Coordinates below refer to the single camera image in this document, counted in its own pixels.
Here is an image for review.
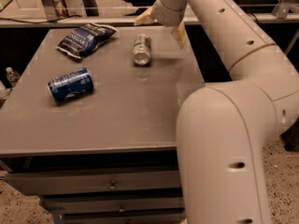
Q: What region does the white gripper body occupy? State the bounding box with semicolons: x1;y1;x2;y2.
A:
152;0;187;27

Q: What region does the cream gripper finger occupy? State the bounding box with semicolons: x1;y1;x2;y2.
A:
171;21;187;49
134;7;155;26

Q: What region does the silver green 7up can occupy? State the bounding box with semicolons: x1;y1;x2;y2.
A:
133;34;151;65

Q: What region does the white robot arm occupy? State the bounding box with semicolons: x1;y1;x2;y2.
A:
135;0;299;224

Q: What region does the blue soda can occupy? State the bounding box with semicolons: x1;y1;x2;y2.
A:
47;68;93;103

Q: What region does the blue chip bag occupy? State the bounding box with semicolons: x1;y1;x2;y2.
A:
56;23;118;60

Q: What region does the clear plastic water bottle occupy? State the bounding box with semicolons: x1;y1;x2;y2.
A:
6;67;21;87

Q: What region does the middle grey drawer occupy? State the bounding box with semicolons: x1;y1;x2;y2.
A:
42;197;184;214

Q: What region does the grey drawer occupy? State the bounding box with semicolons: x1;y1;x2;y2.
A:
4;170;180;195
42;197;184;214
64;213;185;224

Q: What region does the bottom grey drawer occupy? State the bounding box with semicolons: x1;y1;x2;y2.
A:
64;213;185;224

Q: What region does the top grey drawer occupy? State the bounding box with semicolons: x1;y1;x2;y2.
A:
4;170;180;195

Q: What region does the metal frame railing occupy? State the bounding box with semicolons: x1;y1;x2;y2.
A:
0;0;299;30

